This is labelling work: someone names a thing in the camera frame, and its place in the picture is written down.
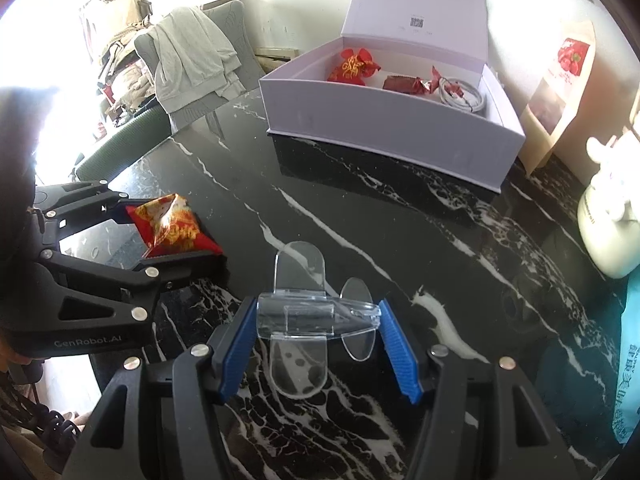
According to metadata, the red orange snack packet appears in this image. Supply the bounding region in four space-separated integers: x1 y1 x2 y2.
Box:
126 193 224 258

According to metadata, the red cartoon face snack packet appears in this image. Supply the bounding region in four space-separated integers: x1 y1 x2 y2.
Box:
328 48 381 86

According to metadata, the white cable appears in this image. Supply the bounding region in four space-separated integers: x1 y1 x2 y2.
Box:
434 77 487 114

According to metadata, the small red candy packet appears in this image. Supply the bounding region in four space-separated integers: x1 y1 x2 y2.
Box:
422 66 464 99

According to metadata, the dark red Kiss snack packet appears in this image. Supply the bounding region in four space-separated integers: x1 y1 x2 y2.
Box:
383 76 426 96

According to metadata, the dark green chair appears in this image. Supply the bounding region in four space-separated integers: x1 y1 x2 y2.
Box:
75 106 171 181

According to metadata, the white cloth garment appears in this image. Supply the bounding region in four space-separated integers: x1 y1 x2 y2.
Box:
149 8 245 113

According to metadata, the light blue plastic bag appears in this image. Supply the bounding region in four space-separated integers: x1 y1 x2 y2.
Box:
612 269 640 444

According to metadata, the cream cartoon electric kettle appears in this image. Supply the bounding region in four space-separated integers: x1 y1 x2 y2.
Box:
577 129 639 278

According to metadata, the white open gift box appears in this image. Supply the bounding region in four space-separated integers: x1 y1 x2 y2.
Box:
260 0 525 191

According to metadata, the kraft hawthorn snack pouch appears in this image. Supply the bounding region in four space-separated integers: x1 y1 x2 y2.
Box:
518 18 597 176

